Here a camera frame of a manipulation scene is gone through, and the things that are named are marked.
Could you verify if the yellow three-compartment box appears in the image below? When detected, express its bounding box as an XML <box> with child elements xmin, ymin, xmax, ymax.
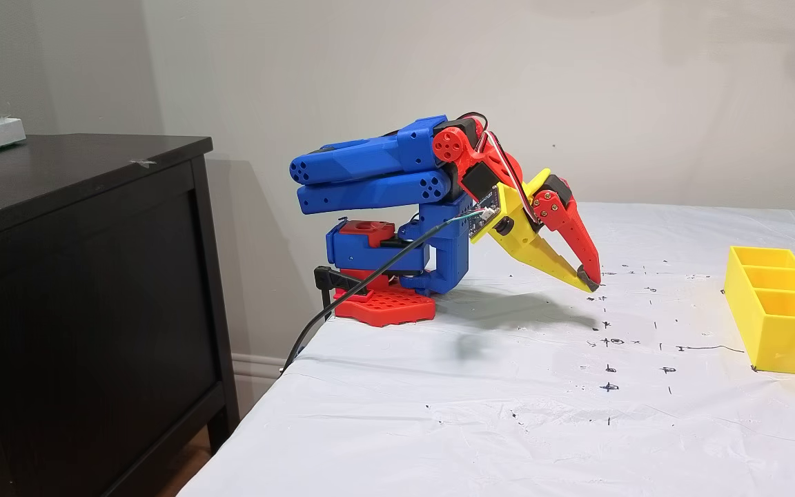
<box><xmin>724</xmin><ymin>245</ymin><xmax>795</xmax><ymax>377</ymax></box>

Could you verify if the white red black servo wire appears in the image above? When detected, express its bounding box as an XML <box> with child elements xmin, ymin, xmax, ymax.
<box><xmin>460</xmin><ymin>113</ymin><xmax>542</xmax><ymax>225</ymax></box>

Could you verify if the black camera cable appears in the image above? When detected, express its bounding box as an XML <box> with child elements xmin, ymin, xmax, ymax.
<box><xmin>280</xmin><ymin>211</ymin><xmax>489</xmax><ymax>373</ymax></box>

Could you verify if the black table clamp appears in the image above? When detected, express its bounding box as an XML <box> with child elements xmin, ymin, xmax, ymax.
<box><xmin>313</xmin><ymin>266</ymin><xmax>369</xmax><ymax>322</ymax></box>

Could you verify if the white plastic table cover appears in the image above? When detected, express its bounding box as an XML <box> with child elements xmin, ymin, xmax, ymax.
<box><xmin>177</xmin><ymin>197</ymin><xmax>795</xmax><ymax>497</ymax></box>

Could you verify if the black wooden dresser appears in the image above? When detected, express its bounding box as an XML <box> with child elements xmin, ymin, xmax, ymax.
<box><xmin>0</xmin><ymin>133</ymin><xmax>239</xmax><ymax>497</ymax></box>

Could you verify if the camera board on yellow mount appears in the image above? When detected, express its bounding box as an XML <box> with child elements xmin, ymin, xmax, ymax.
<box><xmin>468</xmin><ymin>183</ymin><xmax>517</xmax><ymax>244</ymax></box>

